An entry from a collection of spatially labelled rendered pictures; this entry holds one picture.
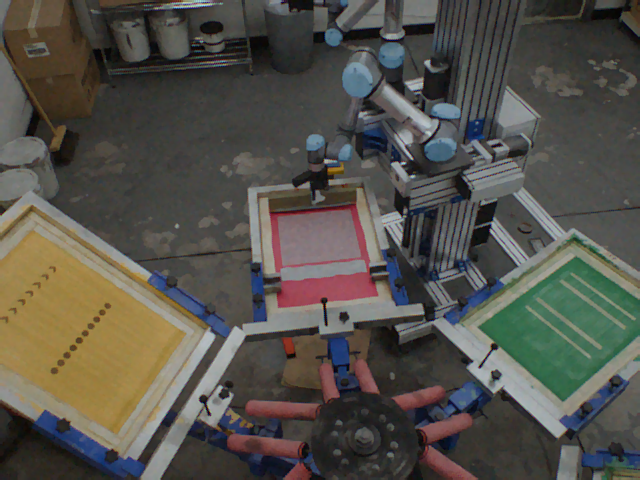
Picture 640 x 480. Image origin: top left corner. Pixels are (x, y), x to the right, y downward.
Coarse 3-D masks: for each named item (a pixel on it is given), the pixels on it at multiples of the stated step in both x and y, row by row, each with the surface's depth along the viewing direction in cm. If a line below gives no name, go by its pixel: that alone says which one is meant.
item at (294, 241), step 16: (272, 224) 275; (288, 224) 275; (304, 224) 275; (272, 240) 268; (288, 240) 268; (304, 240) 268; (288, 256) 262; (304, 256) 262; (320, 256) 261; (288, 288) 250; (304, 288) 250; (320, 288) 249; (288, 304) 244; (304, 304) 244
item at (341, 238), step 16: (320, 208) 282; (336, 208) 282; (352, 208) 282; (320, 224) 275; (336, 224) 275; (352, 224) 274; (320, 240) 268; (336, 240) 268; (352, 240) 268; (336, 256) 261; (352, 256) 261; (368, 256) 261; (368, 272) 255; (336, 288) 249; (352, 288) 249; (368, 288) 249
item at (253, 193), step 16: (368, 176) 292; (256, 192) 285; (272, 192) 286; (288, 192) 287; (368, 192) 284; (256, 208) 277; (368, 208) 281; (256, 224) 270; (256, 240) 264; (384, 240) 263; (256, 256) 257; (352, 304) 239; (368, 304) 239; (384, 304) 239; (272, 320) 234
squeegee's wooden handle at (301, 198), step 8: (304, 192) 275; (320, 192) 275; (328, 192) 275; (336, 192) 275; (344, 192) 276; (352, 192) 276; (272, 200) 273; (280, 200) 274; (288, 200) 274; (296, 200) 275; (304, 200) 276; (328, 200) 278; (336, 200) 278; (344, 200) 279; (352, 200) 280; (272, 208) 277
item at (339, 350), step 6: (330, 342) 221; (336, 342) 221; (342, 342) 221; (330, 348) 221; (336, 348) 219; (342, 348) 219; (336, 354) 218; (342, 354) 218; (348, 354) 218; (336, 360) 216; (342, 360) 216; (348, 360) 216; (336, 366) 215; (348, 366) 216
